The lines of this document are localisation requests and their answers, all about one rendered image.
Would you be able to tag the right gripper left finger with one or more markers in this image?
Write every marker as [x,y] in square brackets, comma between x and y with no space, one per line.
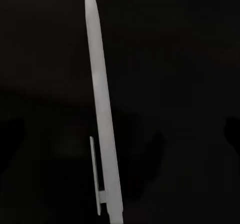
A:
[12,133]

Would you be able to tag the pen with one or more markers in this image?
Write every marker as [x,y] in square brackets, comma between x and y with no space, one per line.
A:
[112,194]

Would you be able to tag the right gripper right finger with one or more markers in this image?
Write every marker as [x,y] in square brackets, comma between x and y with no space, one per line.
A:
[232,133]

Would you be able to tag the desk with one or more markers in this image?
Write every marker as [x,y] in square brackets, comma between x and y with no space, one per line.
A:
[173,73]

